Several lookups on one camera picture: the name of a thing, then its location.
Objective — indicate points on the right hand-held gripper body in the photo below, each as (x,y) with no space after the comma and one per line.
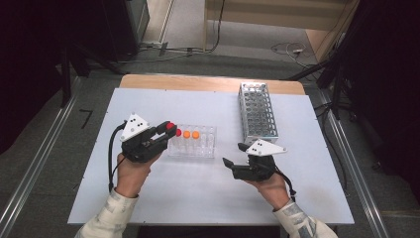
(257,168)

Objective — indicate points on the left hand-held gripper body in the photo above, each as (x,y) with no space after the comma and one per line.
(140,145)

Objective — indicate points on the red-capped clear tube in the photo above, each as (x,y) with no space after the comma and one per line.
(170,125)
(179,133)

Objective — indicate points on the orange-capped clear tube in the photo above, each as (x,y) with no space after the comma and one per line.
(187,134)
(195,135)

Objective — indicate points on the clear acrylic tube rack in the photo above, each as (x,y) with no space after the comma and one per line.
(198,148)

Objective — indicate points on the perforated metal tube rack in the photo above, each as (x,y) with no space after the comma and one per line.
(259,115)

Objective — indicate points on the person's right hand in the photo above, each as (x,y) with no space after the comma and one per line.
(274,191)

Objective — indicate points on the person's left hand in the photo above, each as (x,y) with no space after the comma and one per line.
(132,175)

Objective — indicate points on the black tripod stand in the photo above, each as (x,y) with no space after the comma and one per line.
(82,62)
(333,76)

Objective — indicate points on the dark cabinet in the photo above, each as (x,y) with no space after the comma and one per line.
(125,26)

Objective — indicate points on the wooden cabinet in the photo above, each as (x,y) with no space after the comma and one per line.
(280,15)

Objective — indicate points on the aluminium floor rail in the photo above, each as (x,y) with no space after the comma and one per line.
(356,172)
(36,158)

